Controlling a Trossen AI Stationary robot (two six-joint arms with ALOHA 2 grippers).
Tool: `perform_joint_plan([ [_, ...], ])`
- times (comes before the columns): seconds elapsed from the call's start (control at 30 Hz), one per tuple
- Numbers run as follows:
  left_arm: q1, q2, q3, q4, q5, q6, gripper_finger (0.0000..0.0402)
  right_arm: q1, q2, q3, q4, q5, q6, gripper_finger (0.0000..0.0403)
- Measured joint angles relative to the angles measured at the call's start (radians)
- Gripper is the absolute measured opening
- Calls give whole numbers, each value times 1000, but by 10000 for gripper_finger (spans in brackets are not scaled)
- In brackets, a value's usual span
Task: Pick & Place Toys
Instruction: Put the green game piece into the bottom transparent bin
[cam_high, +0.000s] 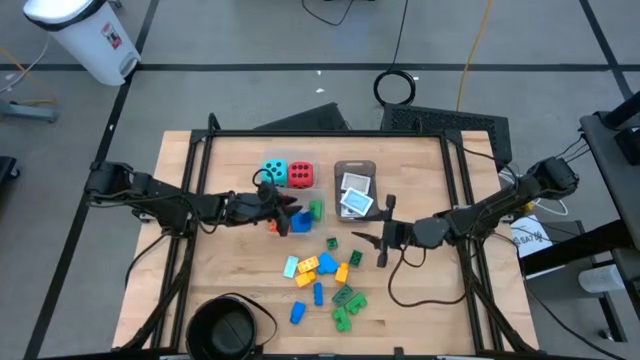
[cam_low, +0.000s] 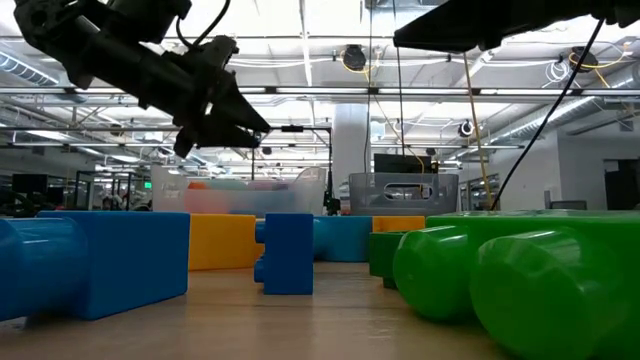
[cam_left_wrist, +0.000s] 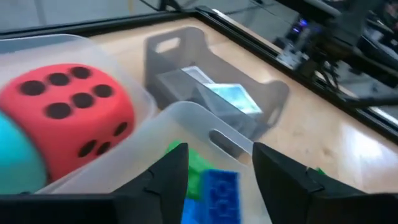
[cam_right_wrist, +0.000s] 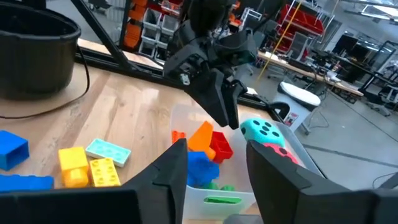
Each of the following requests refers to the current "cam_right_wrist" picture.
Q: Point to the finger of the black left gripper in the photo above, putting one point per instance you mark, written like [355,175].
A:
[211,96]
[234,102]

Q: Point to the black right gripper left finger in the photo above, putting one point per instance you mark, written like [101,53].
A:
[149,199]

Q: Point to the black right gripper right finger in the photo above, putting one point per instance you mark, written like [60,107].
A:
[295,202]

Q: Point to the clear plastic bin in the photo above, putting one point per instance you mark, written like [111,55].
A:
[308,161]
[199,205]

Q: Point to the orange toy block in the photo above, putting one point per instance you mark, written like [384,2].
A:
[202,140]

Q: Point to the red toy block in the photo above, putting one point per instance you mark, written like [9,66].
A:
[221,146]

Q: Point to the orange-red studded toy block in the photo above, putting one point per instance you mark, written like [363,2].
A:
[178,136]

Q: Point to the yellow eight-stud toy block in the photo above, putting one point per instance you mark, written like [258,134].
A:
[104,171]

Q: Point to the large blue toy block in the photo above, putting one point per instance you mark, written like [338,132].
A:
[202,169]

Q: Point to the mint toy block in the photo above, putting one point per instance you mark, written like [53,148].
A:
[108,151]

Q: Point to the green toy block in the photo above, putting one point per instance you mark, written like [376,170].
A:
[222,199]

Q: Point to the yellow rounded toy block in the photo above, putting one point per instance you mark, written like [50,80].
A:
[73,166]

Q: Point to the long blue toy block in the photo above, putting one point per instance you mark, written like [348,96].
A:
[26,182]

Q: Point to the small blue toy block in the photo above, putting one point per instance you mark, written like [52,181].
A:
[12,149]

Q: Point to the black bucket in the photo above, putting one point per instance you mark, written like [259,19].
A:
[34,56]

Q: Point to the white pedal trash can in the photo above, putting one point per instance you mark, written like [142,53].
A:
[298,93]

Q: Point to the orange and white bin rack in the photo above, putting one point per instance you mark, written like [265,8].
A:
[133,31]

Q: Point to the wooden desk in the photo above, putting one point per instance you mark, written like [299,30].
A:
[311,74]

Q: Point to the grey mesh office chair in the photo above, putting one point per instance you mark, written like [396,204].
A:
[299,45]

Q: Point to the red bin shelf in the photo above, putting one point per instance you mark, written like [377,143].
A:
[301,21]

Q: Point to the black computer monitor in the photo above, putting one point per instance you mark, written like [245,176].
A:
[345,45]

